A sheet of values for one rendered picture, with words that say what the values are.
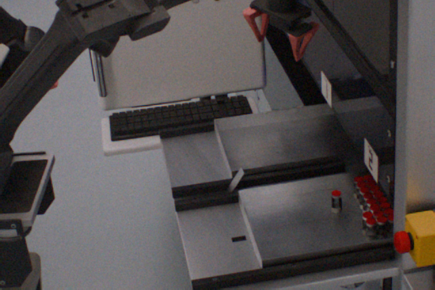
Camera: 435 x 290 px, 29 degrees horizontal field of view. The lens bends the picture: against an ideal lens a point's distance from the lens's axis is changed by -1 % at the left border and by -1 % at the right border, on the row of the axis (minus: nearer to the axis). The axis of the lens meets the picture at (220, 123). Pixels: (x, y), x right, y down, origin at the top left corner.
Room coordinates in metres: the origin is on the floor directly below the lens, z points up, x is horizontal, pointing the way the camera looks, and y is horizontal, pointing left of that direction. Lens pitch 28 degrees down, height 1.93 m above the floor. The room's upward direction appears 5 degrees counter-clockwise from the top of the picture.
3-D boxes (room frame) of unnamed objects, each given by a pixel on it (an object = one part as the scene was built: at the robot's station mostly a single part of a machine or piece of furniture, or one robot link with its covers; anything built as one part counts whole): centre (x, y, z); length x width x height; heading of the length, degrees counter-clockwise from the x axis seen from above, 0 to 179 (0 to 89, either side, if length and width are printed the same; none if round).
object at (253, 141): (1.81, -0.17, 0.90); 0.34 x 0.26 x 0.04; 97
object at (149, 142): (2.17, 0.11, 0.79); 0.45 x 0.28 x 0.03; 96
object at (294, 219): (1.48, -0.21, 0.90); 0.34 x 0.26 x 0.04; 97
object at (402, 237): (1.24, -0.31, 1.00); 0.04 x 0.04 x 0.04; 7
